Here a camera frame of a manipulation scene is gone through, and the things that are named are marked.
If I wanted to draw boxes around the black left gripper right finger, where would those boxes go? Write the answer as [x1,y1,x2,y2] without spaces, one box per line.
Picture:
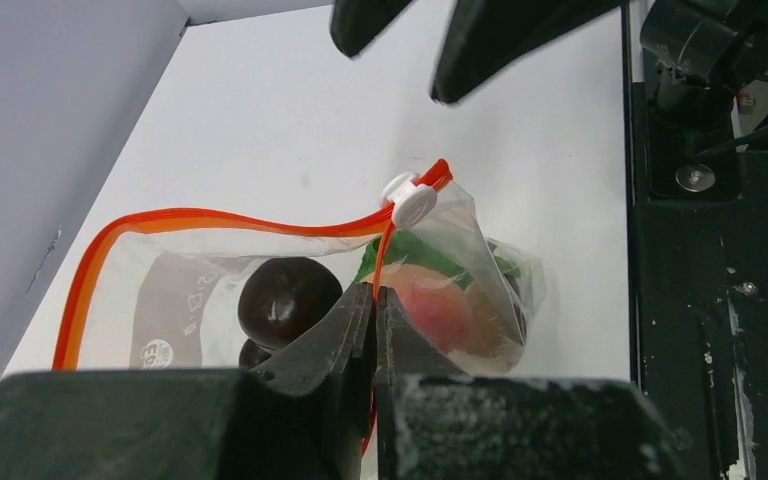
[375,288,685,479]

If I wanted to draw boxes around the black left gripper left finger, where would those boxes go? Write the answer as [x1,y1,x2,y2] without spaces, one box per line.
[0,283,375,479]

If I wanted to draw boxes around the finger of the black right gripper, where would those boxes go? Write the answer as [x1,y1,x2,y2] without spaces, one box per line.
[430,0,623,105]
[330,0,412,59]

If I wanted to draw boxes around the dark plum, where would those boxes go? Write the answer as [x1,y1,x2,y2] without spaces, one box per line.
[238,339,274,370]
[237,257,343,351]

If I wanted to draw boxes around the peach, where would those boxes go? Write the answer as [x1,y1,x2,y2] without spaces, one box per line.
[380,264,476,354]

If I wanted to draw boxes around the white green napa cabbage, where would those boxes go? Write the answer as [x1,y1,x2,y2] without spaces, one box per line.
[352,230,521,294]

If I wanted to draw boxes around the clear red-zipper bag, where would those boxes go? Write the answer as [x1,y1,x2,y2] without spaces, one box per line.
[52,160,546,374]

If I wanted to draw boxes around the orange fruit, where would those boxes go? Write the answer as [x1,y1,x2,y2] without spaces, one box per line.
[462,281,524,363]

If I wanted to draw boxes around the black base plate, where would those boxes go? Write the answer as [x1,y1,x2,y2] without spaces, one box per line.
[622,1,768,479]

